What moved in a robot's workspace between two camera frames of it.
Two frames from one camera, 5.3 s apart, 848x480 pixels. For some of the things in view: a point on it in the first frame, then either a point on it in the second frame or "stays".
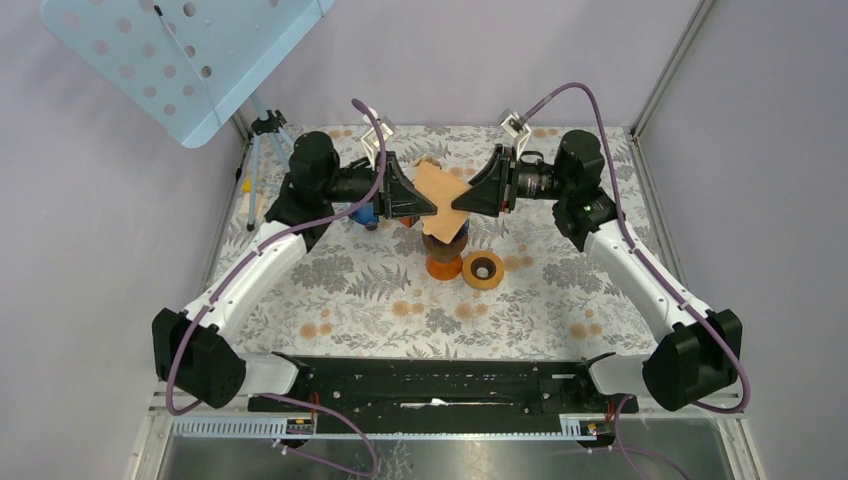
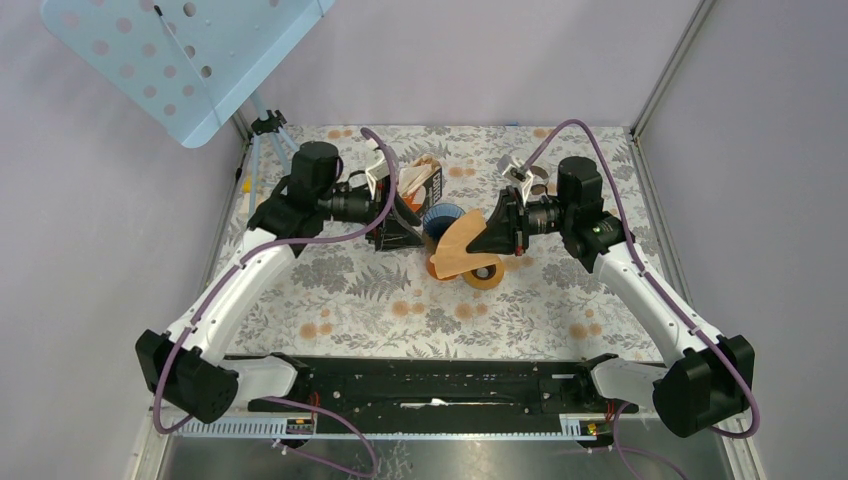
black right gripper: [495, 189] → [508, 230]
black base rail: [459, 388] stays
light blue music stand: [190, 65] stays
